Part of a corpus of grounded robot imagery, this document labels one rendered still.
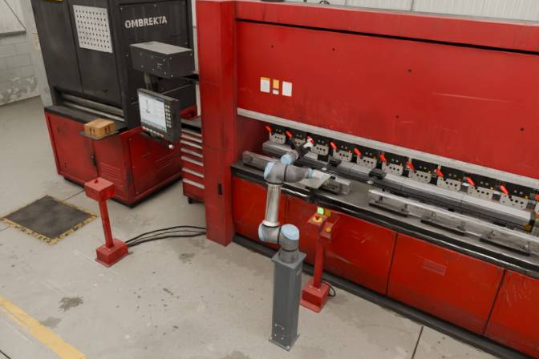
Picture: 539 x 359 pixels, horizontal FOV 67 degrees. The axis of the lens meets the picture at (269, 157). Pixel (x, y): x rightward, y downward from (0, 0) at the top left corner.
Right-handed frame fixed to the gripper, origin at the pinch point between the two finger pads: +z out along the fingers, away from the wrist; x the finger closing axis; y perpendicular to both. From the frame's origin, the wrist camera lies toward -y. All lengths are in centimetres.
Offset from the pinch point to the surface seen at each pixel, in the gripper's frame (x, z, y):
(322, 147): 1.9, 11.5, 10.8
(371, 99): 60, 12, 7
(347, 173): -12, 38, 41
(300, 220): -57, 1, 47
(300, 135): -7.1, 11.9, -8.3
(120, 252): -188, -77, -34
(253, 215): -99, 1, 18
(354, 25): 87, 10, -39
